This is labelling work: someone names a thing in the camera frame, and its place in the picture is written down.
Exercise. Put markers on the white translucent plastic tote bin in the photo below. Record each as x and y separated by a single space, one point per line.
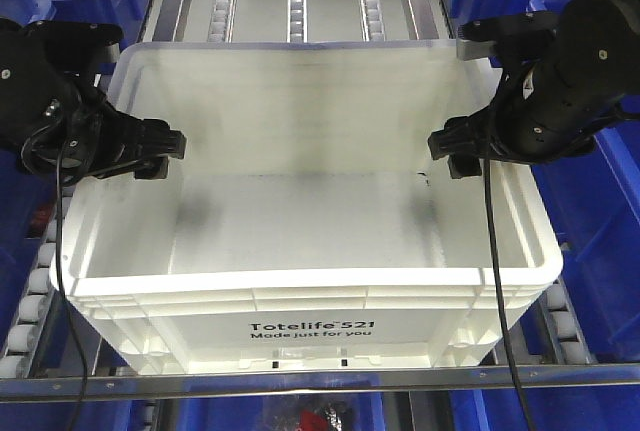
307 225

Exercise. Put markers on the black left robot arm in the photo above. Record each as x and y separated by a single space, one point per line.
50 58

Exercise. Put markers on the right side roller track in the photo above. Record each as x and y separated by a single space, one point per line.
562 326

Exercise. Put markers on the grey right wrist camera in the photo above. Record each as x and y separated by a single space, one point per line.
468 50

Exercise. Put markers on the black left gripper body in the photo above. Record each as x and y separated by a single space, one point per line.
73 139

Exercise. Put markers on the blue bin left side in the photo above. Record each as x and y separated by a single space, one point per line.
25 210

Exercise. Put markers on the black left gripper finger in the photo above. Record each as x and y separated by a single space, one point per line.
154 169
149 138

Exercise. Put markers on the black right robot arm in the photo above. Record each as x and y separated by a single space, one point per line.
585 30

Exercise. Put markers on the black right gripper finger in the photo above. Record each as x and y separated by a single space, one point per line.
461 135
462 166

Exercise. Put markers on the roller track under left bins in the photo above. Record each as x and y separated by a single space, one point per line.
30 329

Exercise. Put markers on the large blue bin right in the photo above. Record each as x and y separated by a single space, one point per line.
593 204

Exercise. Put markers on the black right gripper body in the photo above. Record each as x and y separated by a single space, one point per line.
548 109

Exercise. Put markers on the metal front shelf bar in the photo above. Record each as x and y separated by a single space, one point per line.
109 388

